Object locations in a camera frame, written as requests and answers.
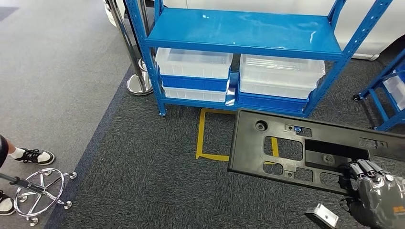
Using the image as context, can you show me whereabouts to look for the white car with red stripe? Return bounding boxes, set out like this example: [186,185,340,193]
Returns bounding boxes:
[103,0,405,61]

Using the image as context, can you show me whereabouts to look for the chrome stanchion post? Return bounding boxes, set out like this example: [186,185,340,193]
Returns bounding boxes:
[106,0,154,96]

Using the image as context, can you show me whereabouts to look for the black plastic plate frame part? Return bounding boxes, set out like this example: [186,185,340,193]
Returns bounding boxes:
[227,109,405,198]

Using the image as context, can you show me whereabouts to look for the clear plastic bin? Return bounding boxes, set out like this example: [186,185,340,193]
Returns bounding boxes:
[239,79,318,100]
[162,86,228,104]
[239,53,326,88]
[155,47,234,80]

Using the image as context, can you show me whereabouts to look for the blue metal shelf rack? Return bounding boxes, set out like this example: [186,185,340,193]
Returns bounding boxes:
[125,0,394,118]

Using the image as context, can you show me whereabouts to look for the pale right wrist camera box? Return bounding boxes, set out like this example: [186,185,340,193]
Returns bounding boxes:
[305,204,341,229]

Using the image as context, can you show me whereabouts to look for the blue plastic crate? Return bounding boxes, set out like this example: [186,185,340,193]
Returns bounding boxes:
[392,62,405,83]

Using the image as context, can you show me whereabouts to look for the blue wheeled shelf rack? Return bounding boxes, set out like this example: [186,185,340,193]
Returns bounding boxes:
[352,47,405,132]

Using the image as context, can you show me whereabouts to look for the white plastic crate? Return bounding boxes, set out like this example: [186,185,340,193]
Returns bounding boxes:
[383,74,405,111]

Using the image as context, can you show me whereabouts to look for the chrome star-base stool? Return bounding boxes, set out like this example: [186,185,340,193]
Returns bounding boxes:
[0,167,78,227]

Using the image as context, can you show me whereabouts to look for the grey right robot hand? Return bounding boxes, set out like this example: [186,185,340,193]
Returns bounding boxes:
[338,159,405,229]

